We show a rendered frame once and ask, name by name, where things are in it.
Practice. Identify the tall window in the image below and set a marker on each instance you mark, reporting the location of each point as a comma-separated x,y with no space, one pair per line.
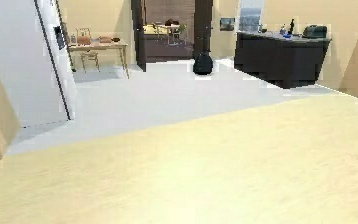
250,15

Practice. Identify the yellow dining table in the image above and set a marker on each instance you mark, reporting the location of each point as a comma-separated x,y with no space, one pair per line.
165,29

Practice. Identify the dark bowl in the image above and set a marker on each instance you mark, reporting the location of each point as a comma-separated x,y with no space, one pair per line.
115,39

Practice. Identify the black toaster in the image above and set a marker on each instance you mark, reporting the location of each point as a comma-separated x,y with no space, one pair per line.
315,31

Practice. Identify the light wooden table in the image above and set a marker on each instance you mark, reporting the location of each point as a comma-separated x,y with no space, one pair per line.
100,46

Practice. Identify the dark brown counter cabinet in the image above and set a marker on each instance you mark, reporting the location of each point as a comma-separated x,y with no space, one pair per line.
280,58

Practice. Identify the white fridge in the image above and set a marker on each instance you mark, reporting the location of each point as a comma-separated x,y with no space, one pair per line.
27,60

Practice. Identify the brown bread loaf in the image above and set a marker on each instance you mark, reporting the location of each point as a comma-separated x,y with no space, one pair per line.
105,39

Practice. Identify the blue bowl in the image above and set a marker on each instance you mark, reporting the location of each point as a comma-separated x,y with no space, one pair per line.
287,35

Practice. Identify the light wooden chair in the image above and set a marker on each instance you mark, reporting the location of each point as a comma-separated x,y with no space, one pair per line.
90,57

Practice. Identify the dark brown room door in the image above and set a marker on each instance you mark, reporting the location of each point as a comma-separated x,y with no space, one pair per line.
138,33

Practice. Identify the small framed picture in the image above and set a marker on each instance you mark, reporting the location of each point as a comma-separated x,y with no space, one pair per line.
227,24

